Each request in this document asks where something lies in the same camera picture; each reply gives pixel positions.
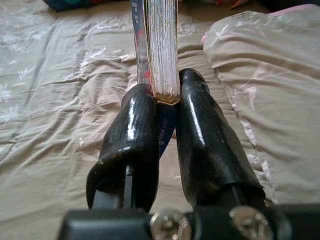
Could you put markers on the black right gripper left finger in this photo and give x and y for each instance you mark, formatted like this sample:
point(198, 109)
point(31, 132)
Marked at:
point(132, 140)

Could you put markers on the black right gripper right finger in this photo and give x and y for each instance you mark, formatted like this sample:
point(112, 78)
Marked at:
point(207, 145)

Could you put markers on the colourful comic book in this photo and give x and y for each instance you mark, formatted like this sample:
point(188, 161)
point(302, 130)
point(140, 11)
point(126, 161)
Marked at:
point(162, 50)

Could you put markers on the bed with grey floral sheet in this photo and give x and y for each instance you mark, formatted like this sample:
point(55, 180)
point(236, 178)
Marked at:
point(62, 100)

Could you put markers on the grey floral pink-edged pillow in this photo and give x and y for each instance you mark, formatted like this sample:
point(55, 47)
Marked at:
point(275, 100)

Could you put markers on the red cloth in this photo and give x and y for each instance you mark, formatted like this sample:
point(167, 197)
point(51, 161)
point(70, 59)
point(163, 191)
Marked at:
point(226, 3)

